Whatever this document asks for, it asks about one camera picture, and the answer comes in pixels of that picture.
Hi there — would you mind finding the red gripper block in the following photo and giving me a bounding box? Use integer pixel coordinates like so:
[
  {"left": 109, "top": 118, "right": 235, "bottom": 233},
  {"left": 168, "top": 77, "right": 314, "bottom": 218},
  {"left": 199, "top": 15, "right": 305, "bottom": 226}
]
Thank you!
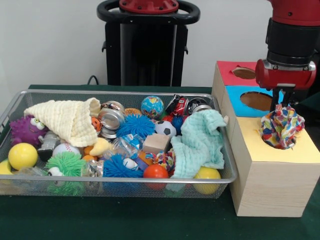
[{"left": 255, "top": 59, "right": 318, "bottom": 113}]

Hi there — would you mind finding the multicolour confetti cloth toy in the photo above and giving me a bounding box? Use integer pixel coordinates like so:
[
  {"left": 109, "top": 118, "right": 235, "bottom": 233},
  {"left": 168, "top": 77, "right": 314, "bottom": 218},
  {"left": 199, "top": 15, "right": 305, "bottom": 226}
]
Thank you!
[{"left": 260, "top": 103, "right": 306, "bottom": 150}]

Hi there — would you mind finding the wooden box with three holes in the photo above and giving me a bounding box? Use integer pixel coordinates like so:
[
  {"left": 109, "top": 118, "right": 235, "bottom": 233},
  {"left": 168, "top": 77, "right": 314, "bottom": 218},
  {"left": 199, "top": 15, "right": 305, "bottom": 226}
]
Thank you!
[{"left": 211, "top": 61, "right": 320, "bottom": 218}]

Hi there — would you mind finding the shallow clear mesh bin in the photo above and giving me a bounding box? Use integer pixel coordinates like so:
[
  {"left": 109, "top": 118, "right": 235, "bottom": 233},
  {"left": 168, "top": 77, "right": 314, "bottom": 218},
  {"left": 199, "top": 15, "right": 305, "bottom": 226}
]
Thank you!
[{"left": 0, "top": 89, "right": 239, "bottom": 200}]

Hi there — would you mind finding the mint green cloth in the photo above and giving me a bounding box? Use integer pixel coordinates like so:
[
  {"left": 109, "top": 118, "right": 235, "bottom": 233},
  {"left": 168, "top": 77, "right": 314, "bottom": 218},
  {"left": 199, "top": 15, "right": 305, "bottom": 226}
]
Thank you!
[{"left": 170, "top": 109, "right": 228, "bottom": 180}]

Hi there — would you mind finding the yellow ball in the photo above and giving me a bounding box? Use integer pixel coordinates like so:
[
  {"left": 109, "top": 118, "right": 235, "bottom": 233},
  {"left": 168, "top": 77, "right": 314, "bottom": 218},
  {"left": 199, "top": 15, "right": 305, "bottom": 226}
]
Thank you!
[
  {"left": 8, "top": 143, "right": 39, "bottom": 171},
  {"left": 193, "top": 166, "right": 221, "bottom": 195}
]

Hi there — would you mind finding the small soccer ball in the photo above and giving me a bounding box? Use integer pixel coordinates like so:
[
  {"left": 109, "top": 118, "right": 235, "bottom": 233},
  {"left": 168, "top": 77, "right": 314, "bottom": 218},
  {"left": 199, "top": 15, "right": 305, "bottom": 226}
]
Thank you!
[{"left": 154, "top": 120, "right": 177, "bottom": 139}]

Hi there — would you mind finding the globe print ball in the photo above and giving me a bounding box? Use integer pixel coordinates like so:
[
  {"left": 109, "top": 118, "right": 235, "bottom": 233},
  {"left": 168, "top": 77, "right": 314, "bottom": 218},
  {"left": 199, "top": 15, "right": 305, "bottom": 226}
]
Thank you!
[{"left": 140, "top": 96, "right": 165, "bottom": 120}]

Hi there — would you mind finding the orange ball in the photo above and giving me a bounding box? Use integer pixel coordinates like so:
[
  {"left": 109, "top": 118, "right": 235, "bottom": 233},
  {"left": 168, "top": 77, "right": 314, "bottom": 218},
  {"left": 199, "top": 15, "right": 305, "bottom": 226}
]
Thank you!
[{"left": 143, "top": 164, "right": 170, "bottom": 191}]

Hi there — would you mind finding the blue spiky rubber ball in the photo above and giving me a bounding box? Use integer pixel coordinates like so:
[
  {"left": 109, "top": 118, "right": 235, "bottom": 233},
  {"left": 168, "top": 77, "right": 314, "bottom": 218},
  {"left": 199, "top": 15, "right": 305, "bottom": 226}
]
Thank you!
[{"left": 116, "top": 114, "right": 156, "bottom": 141}]

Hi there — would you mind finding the dark green table cloth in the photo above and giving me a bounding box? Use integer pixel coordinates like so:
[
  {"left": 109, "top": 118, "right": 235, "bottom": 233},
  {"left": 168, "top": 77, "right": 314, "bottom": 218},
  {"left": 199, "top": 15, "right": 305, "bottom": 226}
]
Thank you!
[{"left": 0, "top": 84, "right": 320, "bottom": 240}]

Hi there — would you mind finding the cream knitted cloth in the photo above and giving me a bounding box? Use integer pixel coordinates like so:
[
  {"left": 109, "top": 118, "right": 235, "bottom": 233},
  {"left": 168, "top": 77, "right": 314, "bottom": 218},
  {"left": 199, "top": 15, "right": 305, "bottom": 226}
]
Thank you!
[{"left": 24, "top": 98, "right": 102, "bottom": 148}]

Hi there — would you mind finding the small baseball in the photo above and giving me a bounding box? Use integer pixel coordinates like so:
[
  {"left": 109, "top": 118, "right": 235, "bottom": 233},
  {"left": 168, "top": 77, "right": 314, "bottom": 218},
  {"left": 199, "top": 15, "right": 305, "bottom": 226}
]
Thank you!
[{"left": 52, "top": 142, "right": 81, "bottom": 158}]

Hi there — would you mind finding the green fuzzy toy with eyes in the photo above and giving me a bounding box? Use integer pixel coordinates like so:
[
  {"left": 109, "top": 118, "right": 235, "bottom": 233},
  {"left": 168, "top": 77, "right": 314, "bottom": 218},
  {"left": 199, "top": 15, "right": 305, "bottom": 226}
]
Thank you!
[{"left": 45, "top": 152, "right": 88, "bottom": 197}]

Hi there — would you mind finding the purple spiky toy with eyes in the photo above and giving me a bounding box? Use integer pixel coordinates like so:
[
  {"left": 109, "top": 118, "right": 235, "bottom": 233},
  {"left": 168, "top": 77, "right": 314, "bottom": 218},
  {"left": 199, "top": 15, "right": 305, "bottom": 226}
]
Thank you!
[{"left": 10, "top": 116, "right": 48, "bottom": 147}]

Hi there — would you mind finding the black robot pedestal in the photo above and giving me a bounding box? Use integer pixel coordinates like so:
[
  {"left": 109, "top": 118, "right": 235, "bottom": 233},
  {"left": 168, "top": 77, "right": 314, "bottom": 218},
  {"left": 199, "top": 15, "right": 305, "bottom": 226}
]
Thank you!
[{"left": 97, "top": 0, "right": 201, "bottom": 87}]

